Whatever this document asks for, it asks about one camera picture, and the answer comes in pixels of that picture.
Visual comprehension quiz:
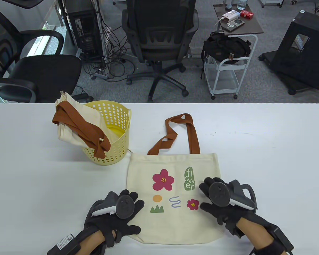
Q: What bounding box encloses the black left wrist module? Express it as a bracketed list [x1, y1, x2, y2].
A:
[47, 234, 81, 255]

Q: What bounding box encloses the tangle of black cables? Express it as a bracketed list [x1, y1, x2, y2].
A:
[81, 5, 136, 83]

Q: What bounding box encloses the person's right hand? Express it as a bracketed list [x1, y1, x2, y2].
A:
[199, 177, 256, 236]

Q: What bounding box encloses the black right wrist module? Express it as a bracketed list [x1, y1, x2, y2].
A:
[253, 226, 294, 255]

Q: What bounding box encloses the black backpack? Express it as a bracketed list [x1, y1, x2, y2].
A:
[201, 31, 251, 79]

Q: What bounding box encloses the black computer tower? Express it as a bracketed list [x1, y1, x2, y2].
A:
[65, 0, 103, 60]

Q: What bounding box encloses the grey white hand controller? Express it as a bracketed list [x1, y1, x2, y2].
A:
[91, 191, 135, 219]
[208, 180, 257, 211]

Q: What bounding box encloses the purple flower print canvas bag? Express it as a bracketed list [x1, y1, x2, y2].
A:
[52, 91, 111, 157]

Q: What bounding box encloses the black mesh office chair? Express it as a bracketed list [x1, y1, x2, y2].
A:
[121, 0, 199, 103]

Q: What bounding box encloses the person's left hand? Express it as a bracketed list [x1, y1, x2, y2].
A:
[84, 189, 145, 248]

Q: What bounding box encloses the black wheeled stand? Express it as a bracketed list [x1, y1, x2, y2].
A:
[258, 10, 319, 95]

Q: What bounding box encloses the black wrist module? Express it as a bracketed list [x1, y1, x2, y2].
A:
[253, 226, 294, 255]
[47, 234, 81, 255]

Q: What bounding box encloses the person's left forearm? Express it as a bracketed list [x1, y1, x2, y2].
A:
[74, 230, 107, 255]

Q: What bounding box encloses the white power bank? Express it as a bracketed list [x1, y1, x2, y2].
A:
[221, 10, 241, 22]

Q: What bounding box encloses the aluminium frame post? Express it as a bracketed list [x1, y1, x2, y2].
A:
[92, 0, 108, 75]

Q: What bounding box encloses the yellow perforated plastic basket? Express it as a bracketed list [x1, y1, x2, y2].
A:
[82, 100, 132, 165]

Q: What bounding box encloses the red flower print canvas bag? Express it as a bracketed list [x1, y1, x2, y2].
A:
[125, 113, 226, 245]

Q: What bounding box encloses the white rolling cart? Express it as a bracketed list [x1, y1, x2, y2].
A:
[203, 3, 264, 100]

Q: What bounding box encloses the black fabric seat office chair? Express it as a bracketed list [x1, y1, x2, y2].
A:
[0, 3, 93, 103]

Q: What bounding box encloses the brown square coaster set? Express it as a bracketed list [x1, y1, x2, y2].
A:
[220, 18, 245, 33]

